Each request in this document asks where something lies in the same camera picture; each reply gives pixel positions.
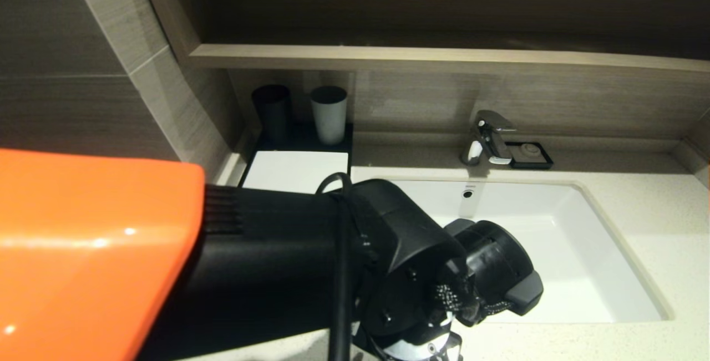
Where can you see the black box with white lid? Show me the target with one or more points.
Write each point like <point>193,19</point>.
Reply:
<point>299,169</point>

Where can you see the wooden wall shelf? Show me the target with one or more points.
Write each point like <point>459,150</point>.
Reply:
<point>444,59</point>

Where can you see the black soap dish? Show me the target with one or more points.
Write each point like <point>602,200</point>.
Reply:
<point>513,164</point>

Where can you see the grey cup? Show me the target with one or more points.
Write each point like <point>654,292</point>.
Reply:
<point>329,120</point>

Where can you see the orange and black left arm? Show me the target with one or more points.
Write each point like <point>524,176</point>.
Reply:
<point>111,250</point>

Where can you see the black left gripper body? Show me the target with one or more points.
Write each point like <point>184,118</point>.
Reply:
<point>416,350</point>

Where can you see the black cup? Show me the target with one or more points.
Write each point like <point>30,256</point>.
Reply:
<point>272,111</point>

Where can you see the white sink basin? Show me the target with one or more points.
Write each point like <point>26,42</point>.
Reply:
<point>582,250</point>

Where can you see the round grey soap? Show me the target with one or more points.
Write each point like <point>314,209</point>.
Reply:
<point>530,153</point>

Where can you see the chrome faucet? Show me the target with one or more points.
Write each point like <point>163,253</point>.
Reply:
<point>491,138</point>

